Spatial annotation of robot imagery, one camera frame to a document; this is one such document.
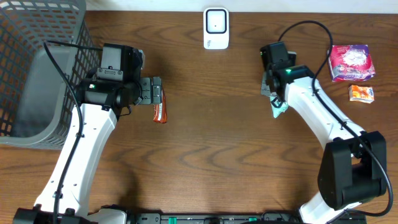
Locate mint green snack wrapper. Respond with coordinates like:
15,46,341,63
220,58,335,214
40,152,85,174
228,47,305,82
270,96,289,118

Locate red snack bar wrapper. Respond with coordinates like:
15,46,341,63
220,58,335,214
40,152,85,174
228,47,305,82
153,90,167,124

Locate purple sanitary pad pack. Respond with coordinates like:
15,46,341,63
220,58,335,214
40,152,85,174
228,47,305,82
328,45,376,82

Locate orange juice carton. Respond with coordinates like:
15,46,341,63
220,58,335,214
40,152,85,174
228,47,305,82
348,85,374,103

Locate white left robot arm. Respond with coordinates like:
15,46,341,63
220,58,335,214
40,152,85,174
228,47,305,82
12,44,164,224

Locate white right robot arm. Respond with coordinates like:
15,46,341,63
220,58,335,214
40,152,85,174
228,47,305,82
261,63,394,223

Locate white barcode scanner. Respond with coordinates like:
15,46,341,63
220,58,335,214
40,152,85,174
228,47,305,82
203,7,229,50

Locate grey plastic mesh basket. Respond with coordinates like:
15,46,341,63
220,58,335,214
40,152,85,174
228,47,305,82
1,0,100,150

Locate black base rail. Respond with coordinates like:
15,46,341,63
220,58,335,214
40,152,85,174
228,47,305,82
133,212,368,224

